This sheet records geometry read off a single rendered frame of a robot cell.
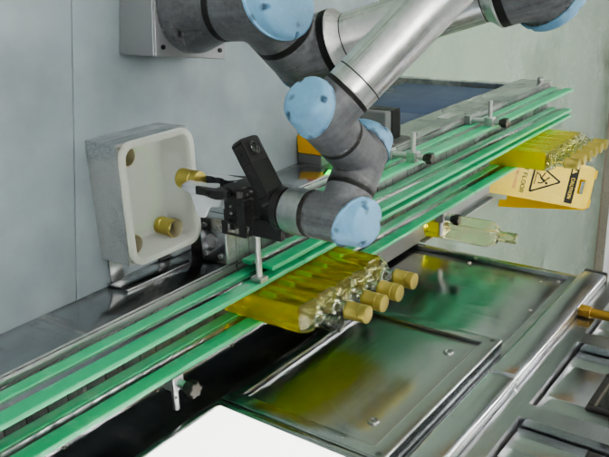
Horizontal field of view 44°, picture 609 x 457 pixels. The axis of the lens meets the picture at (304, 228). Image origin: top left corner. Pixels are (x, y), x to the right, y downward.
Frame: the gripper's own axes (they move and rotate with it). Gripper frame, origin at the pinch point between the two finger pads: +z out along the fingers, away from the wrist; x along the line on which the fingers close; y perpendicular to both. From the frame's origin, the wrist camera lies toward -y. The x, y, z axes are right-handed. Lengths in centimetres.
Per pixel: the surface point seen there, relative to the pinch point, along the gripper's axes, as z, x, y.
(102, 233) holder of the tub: 15.4, -9.0, 9.9
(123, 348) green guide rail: -2.2, -21.1, 22.7
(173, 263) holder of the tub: 13.1, 5.1, 19.8
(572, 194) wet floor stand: 40, 352, 94
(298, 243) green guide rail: -1.0, 27.3, 19.7
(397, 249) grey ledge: 4, 77, 37
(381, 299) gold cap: -24.4, 21.8, 24.7
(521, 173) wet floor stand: 71, 348, 85
